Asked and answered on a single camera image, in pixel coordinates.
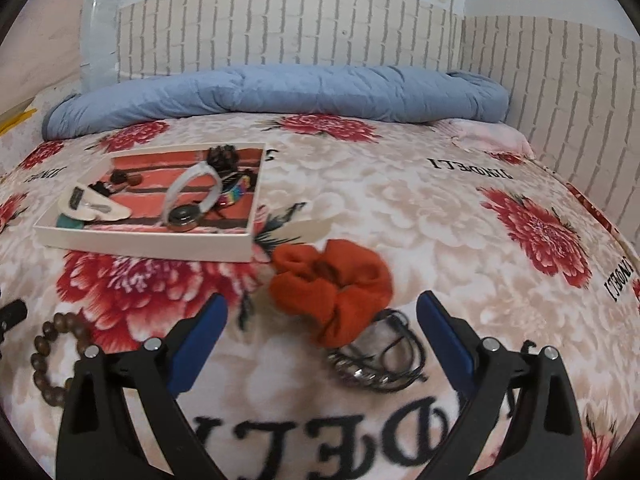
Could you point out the white band with round charm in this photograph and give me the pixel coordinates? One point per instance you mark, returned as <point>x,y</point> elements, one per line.
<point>184,215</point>

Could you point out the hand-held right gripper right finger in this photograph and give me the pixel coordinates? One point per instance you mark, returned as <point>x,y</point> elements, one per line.
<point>445,342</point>

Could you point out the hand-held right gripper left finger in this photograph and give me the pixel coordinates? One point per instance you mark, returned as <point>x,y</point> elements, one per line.
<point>200,345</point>

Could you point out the white tray with brick pattern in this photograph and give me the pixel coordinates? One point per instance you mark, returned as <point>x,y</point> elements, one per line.
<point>150,230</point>

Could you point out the black hair claw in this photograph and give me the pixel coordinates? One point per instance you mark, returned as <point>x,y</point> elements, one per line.
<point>104,189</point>

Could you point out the orange scrunchie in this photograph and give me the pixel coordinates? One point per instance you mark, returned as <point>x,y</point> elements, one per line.
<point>345,285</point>

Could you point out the red floral printed blanket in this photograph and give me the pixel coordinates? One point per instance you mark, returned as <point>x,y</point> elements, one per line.
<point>425,220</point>

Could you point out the teal hair clip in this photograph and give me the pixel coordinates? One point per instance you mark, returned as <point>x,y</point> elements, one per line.
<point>69,221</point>

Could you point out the black scrunchie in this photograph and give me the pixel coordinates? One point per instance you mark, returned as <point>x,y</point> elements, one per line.
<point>223,156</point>

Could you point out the blue rolled quilt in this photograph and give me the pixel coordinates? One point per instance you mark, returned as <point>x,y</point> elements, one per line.
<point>280,92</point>

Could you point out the clear plastic sheet roll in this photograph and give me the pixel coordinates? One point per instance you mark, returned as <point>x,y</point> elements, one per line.
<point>99,25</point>

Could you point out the yellow cloth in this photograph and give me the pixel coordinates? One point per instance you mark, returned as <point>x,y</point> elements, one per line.
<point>17,120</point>

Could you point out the cream leaf hair clip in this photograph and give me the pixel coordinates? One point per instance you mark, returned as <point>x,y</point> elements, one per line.
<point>95,207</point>

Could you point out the brown teardrop pendant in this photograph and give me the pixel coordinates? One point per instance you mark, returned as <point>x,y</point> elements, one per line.
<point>132,179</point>

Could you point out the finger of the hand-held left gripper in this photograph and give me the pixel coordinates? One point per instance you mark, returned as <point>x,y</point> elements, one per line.
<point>12,316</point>

